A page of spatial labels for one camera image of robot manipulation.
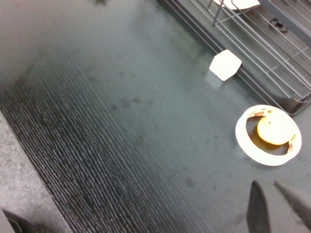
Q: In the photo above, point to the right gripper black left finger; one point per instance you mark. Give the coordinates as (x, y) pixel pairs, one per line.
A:
(258, 213)

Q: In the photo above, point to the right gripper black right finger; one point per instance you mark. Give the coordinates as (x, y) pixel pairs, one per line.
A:
(300, 206)

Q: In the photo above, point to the white plate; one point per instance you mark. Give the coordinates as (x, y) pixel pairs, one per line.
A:
(240, 3)

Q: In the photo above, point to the white double-sided tape roll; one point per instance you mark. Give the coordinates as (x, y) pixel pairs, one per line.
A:
(245, 145)

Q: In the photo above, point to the yellow rubber duck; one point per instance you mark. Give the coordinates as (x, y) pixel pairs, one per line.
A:
(277, 131)

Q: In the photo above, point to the white foam cube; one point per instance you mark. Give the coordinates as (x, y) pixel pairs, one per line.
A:
(226, 64)

